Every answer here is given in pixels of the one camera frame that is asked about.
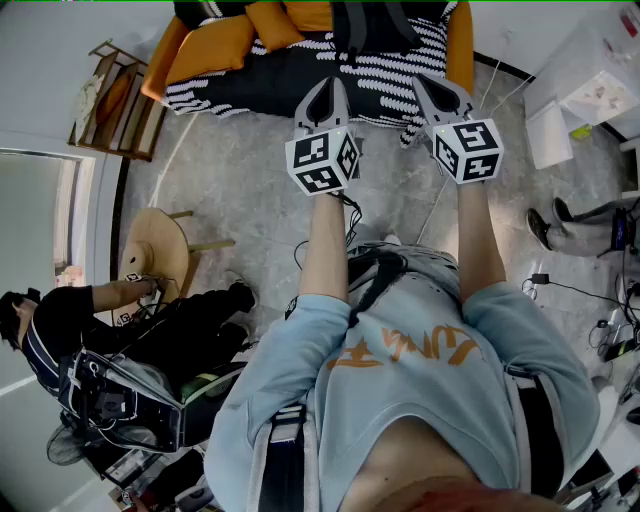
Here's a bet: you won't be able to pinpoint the person's right forearm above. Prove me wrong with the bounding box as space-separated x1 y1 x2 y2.
456 181 508 305

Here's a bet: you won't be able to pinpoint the wooden shelf rack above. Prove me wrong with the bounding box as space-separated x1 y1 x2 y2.
66 38 169 163

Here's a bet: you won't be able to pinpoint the white cabinet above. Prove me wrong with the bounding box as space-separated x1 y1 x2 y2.
521 9 640 171

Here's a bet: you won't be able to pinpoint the light blue printed t-shirt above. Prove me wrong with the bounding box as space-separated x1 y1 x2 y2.
203 279 601 512

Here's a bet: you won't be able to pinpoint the white door frame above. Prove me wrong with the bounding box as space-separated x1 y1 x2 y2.
0 146 110 291

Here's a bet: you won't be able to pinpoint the black floor fan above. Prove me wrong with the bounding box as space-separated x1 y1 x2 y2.
45 423 102 467

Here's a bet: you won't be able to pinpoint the large orange cushion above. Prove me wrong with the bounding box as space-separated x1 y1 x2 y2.
164 13 257 86

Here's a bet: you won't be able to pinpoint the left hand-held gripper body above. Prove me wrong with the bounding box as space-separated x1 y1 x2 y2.
284 115 362 197

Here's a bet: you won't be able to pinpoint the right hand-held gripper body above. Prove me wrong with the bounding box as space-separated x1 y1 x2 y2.
423 115 504 186

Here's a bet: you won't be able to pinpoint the white flower bunch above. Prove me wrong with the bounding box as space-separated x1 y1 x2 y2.
73 73 107 142

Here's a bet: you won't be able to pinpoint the flat orange pillow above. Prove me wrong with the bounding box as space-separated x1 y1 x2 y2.
94 71 135 127

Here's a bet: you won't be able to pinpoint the black charger with cable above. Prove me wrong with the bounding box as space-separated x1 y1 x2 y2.
521 272 640 321

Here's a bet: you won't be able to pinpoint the white power cable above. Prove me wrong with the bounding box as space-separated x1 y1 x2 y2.
415 58 537 247

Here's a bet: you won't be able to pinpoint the orange sofa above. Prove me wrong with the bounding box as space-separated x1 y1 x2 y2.
140 0 475 104

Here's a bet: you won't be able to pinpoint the person's left forearm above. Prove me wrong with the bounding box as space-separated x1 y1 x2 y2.
297 191 351 304

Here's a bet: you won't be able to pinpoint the black and white knitted blanket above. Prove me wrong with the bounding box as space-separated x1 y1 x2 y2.
163 0 459 150

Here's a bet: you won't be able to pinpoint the grey and black harness strap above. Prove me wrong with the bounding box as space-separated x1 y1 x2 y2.
246 403 322 512
503 367 570 501

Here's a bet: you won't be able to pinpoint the small orange cushion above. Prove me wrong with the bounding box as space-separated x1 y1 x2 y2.
244 1 306 54

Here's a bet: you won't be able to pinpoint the white floor cable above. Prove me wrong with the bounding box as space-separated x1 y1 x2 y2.
148 111 201 209

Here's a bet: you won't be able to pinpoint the light blue denim shorts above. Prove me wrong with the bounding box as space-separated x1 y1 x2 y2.
346 233 460 301

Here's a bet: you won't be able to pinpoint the dark grey backpack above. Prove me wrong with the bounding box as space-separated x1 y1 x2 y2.
331 0 442 57

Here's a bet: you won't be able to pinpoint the round wooden stool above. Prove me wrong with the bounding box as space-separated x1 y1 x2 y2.
116 206 237 302

